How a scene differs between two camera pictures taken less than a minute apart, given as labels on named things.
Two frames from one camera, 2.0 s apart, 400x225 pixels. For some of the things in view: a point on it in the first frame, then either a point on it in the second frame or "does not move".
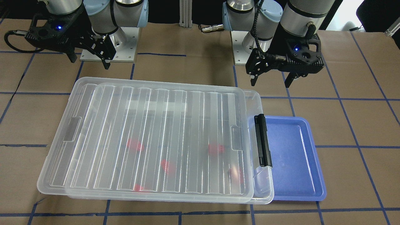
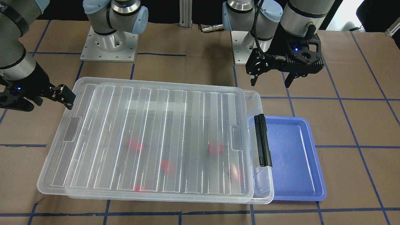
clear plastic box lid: x=131 y=139 does not move
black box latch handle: x=264 y=153 does not move
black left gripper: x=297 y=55 does not move
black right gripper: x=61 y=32 -> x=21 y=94
